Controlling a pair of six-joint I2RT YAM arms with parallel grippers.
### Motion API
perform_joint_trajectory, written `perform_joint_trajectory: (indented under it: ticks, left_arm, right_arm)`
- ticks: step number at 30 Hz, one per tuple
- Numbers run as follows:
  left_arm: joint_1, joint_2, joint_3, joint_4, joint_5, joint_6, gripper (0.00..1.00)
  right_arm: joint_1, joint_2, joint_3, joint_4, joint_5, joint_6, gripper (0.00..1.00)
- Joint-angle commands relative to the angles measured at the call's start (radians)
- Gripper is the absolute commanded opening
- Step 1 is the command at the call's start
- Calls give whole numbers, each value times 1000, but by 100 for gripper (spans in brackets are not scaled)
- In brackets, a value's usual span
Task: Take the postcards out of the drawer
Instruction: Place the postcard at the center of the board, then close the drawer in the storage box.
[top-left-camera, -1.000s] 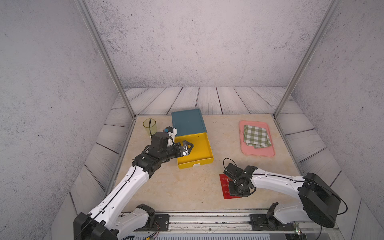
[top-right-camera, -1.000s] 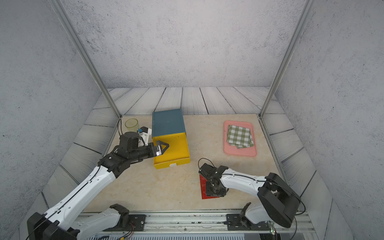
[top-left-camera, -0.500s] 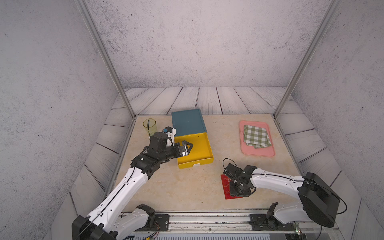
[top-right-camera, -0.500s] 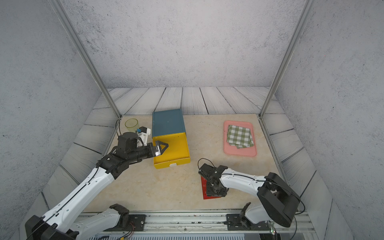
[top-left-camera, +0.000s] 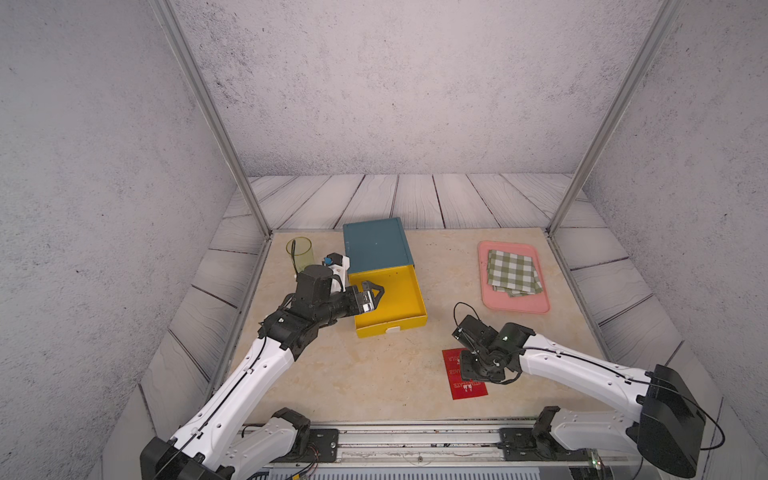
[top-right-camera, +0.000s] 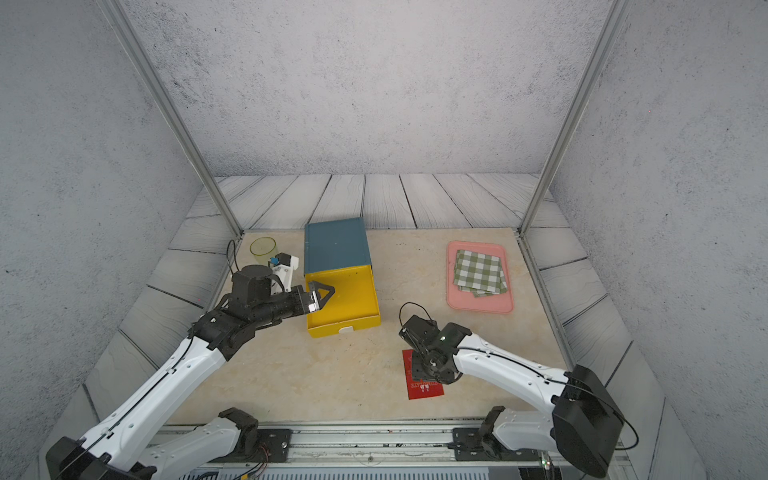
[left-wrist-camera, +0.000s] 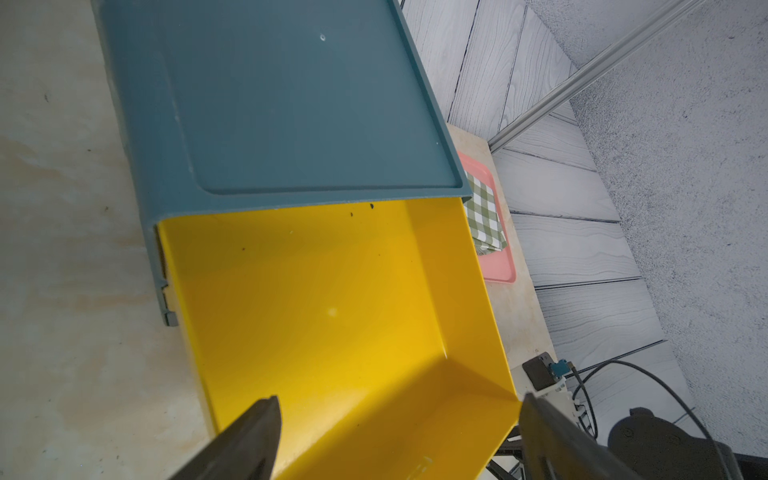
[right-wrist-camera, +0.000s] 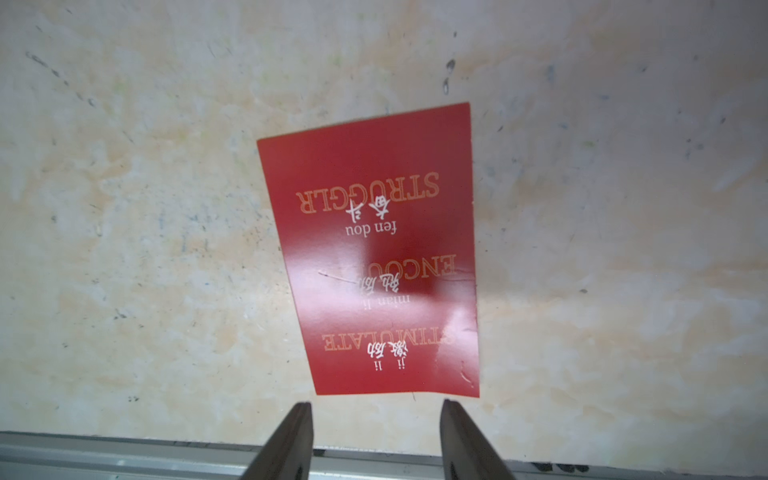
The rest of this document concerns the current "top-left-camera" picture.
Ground yellow top drawer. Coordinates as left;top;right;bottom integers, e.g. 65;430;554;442
349;265;428;338

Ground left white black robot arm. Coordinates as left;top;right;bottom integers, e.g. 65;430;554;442
139;265;385;479

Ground aluminium front rail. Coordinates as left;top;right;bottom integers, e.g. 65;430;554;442
239;419;667;479

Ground green translucent plastic cup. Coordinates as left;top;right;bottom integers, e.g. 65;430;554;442
286;236;315;274

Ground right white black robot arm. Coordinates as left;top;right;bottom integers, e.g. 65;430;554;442
453;315;714;479

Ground green checkered cloth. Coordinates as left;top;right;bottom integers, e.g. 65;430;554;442
487;250;544;298

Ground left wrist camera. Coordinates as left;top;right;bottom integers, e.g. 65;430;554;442
321;253;350;293

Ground pink plastic tray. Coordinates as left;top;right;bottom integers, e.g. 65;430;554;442
478;241;550;314

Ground red postcards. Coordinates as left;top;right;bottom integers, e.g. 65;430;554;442
442;347;489;401

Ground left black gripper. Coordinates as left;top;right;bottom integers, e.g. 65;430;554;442
312;280;384;328

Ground teal drawer cabinet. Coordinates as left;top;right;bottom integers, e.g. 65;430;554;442
342;217;414;274

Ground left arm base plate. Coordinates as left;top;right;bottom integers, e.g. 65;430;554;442
272;428;340;464

